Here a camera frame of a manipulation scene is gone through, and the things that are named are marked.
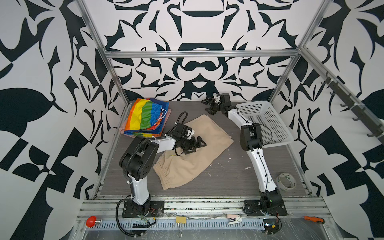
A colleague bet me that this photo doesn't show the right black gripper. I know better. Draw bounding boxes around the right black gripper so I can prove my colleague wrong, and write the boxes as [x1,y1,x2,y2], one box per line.
[201,96,225,115]

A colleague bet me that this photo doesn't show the beige shorts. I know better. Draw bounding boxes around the beige shorts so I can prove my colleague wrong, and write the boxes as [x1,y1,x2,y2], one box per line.
[153,115,234,190]

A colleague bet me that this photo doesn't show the multicolour shorts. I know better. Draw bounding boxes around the multicolour shorts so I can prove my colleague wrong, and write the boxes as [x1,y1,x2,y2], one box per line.
[121,98,171,138]

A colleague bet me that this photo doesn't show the white plastic basket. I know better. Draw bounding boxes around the white plastic basket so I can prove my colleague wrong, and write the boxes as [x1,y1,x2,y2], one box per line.
[236,101,294,148]

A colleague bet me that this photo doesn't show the pink shorts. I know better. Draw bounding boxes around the pink shorts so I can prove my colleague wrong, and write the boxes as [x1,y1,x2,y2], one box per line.
[119,109,172,138]

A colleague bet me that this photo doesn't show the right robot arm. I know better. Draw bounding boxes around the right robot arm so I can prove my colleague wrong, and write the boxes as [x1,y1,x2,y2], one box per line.
[201,94,284,212]

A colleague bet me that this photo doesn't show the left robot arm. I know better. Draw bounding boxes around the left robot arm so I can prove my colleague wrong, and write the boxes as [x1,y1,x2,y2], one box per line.
[119,136,208,207]

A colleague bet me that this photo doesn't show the yellow tag clip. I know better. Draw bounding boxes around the yellow tag clip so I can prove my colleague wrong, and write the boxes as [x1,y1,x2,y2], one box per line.
[175,217,187,224]

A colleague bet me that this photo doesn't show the pink white tape dispenser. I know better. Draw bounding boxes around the pink white tape dispenser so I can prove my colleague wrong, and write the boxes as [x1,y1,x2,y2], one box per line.
[226,214,242,225]

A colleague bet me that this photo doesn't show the white tape roll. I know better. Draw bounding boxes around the white tape roll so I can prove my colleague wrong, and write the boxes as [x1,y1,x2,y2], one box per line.
[276,173,297,192]

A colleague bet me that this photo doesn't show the small green circuit board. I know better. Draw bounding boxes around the small green circuit board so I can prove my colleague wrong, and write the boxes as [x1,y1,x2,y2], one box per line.
[263,218,282,236]

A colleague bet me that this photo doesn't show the red emergency stop button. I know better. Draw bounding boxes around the red emergency stop button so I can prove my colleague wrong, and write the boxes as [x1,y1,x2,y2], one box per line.
[86,216,102,228]

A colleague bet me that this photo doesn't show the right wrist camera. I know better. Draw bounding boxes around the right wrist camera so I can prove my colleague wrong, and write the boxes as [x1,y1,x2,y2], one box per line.
[213,93,231,104]

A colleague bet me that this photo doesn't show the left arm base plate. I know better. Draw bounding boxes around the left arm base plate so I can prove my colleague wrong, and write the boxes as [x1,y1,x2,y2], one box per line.
[122,200,165,218]

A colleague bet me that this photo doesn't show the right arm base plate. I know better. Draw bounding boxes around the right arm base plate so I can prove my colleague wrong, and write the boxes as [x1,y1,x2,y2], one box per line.
[243,199,288,217]

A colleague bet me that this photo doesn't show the white slotted cable duct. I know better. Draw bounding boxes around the white slotted cable duct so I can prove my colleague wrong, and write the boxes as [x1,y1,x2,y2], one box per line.
[95,218,266,231]

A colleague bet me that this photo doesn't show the black corrugated cable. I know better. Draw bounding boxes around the black corrugated cable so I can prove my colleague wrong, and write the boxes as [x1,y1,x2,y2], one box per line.
[115,197,157,238]

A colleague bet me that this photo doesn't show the orange handled tool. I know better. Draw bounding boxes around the orange handled tool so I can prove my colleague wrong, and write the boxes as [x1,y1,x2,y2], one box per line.
[304,216,325,224]

